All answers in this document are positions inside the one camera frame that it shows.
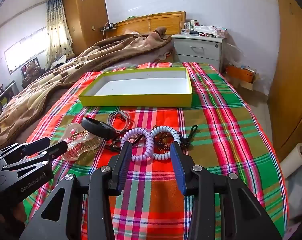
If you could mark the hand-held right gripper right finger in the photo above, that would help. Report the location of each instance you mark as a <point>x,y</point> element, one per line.
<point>178,171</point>

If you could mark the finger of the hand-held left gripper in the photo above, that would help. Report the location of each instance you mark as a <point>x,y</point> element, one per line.
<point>57,150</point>
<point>37,146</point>

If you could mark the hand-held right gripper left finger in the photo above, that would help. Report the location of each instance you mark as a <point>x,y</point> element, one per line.
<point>123,166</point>

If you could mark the black wristband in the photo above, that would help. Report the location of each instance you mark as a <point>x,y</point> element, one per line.
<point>95,127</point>

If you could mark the yellow-green cardboard box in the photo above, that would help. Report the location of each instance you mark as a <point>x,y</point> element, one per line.
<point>135,101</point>

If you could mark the plaid cloth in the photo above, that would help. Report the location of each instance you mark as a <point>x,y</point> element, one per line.
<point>216,130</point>

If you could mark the brown patterned blanket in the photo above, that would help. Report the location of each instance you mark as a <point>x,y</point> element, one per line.
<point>53,85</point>

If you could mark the plush teddy bear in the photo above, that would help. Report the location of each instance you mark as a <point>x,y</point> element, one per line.
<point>32,68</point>

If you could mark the window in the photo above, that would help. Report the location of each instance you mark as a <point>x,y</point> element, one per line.
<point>25,50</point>

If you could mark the white paper roll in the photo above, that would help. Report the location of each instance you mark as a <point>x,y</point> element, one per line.
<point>292,161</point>

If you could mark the orange box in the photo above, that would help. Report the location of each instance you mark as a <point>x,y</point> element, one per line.
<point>241,74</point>

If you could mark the patterned curtain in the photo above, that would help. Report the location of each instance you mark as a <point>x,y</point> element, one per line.
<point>57,30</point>

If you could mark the grey nightstand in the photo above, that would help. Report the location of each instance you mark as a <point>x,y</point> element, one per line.
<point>198,52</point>

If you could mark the tall wooden wardrobe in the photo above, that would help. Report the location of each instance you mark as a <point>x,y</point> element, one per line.
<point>83,17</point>

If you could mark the clear glass cup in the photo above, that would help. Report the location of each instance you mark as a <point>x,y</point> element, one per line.
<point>185,28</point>

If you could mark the wooden wardrobe with curved front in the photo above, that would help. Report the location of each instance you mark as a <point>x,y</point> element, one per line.
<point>291,80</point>

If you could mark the nightstand clutter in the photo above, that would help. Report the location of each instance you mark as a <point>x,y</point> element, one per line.
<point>211,30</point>

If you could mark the wooden headboard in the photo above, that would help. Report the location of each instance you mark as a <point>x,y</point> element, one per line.
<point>161,21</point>

